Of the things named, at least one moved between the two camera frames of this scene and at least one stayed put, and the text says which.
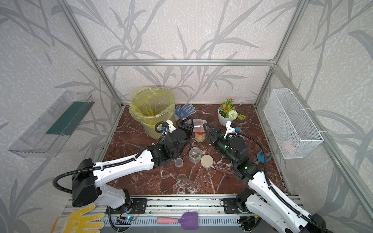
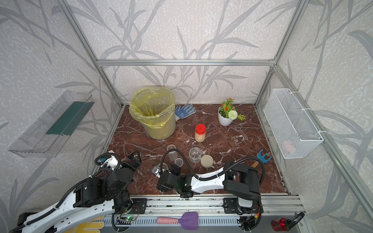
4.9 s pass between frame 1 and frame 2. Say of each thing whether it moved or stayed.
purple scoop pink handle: stayed
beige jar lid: stayed
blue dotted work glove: stayed
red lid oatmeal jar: stayed
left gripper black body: moved
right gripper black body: moved
